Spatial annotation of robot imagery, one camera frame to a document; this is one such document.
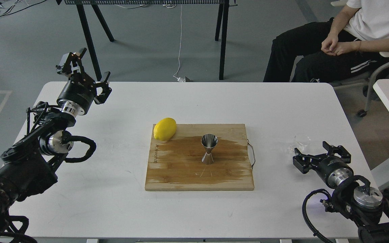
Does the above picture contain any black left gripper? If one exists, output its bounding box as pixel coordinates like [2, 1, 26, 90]
[56, 48, 112, 116]

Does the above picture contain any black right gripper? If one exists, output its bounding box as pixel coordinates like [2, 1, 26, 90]
[293, 141, 354, 189]

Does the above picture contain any clear glass measuring cup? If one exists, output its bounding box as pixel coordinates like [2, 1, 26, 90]
[290, 133, 311, 153]

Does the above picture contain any steel double jigger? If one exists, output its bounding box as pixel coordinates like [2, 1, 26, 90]
[201, 134, 218, 165]

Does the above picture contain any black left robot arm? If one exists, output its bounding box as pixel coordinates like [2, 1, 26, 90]
[0, 48, 112, 243]

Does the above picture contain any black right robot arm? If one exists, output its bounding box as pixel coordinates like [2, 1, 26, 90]
[293, 141, 389, 243]

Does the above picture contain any yellow lemon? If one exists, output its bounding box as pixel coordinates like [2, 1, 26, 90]
[153, 117, 177, 141]

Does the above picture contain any seated person white shirt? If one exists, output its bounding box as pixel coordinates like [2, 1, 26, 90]
[263, 0, 389, 83]

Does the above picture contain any grey office chair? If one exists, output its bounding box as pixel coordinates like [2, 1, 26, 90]
[330, 49, 389, 118]

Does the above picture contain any wooden cutting board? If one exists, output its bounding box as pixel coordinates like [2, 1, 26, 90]
[145, 124, 254, 192]

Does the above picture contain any white hanging cable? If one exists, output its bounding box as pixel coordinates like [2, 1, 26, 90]
[173, 4, 193, 83]

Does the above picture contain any black frame table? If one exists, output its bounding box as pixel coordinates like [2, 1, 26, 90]
[56, 0, 237, 81]

